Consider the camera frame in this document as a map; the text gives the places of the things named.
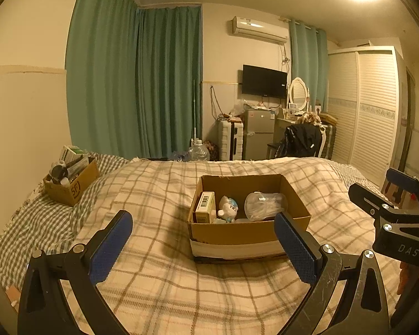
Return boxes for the white louvered wardrobe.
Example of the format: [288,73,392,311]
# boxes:
[326,46,404,182]

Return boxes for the hanging wall cables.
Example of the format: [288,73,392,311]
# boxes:
[209,85,223,120]

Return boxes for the white mop pole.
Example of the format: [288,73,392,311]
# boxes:
[192,79,198,140]

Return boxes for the large cardboard box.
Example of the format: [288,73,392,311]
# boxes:
[187,174,312,261]

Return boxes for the black jacket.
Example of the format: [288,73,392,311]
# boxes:
[275,122,324,158]

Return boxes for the white suitcase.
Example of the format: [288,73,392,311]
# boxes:
[218,118,245,161]

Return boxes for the large clear water bottle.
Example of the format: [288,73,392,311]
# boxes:
[188,139,210,162]

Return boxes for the black wall television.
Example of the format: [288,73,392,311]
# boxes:
[242,64,288,99]

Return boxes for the white toy figure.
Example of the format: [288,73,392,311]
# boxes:
[216,195,240,223]

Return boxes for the blond furry item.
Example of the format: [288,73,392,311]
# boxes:
[298,112,322,126]

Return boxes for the beige plaid blanket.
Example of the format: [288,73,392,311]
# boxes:
[57,157,403,335]

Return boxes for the white air conditioner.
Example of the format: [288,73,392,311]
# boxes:
[230,15,289,46]

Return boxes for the person's right hand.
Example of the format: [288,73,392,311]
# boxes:
[397,260,419,296]

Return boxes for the green and white carton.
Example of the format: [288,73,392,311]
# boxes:
[59,145,90,163]

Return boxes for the small cardboard box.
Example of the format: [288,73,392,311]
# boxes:
[42,156,101,207]

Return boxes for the clear plastic jar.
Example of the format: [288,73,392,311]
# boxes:
[244,191,289,221]

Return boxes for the small yellowish paper box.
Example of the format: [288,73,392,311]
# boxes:
[194,191,217,223]

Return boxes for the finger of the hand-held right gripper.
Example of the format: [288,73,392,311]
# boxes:
[348,182,401,226]
[385,167,419,213]

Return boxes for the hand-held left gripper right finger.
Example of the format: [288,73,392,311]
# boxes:
[274,211,392,335]

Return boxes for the patterned dark bag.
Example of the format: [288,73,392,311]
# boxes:
[204,141,220,161]

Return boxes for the green checked bed sheet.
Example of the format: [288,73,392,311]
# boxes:
[0,152,371,277]

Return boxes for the oval white vanity mirror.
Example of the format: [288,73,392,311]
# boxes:
[287,77,310,111]

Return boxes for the light green curtain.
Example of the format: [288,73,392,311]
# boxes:
[288,20,329,109]

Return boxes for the silver small fridge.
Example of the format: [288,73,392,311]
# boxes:
[243,108,276,161]

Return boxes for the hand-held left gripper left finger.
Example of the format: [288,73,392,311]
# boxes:
[17,210,134,335]

